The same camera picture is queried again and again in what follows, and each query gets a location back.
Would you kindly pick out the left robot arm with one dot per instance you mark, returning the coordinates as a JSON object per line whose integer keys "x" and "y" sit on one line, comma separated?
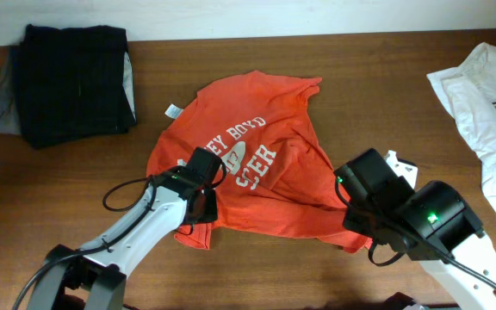
{"x": 94, "y": 276}

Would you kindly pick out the folded black garment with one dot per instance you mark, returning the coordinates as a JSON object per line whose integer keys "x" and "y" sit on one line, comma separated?
{"x": 73, "y": 83}

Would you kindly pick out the folded grey garment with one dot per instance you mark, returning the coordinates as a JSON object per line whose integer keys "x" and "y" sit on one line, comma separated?
{"x": 9, "y": 118}

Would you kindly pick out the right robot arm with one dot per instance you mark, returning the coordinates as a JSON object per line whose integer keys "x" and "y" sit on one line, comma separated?
{"x": 434, "y": 226}

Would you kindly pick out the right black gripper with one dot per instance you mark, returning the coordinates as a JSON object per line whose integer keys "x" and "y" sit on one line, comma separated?
{"x": 356, "y": 220}

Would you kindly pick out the red orange t-shirt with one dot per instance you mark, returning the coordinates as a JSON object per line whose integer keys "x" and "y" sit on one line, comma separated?
{"x": 278, "y": 179}

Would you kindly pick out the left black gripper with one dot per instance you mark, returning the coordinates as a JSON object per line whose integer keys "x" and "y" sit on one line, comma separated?
{"x": 202, "y": 207}

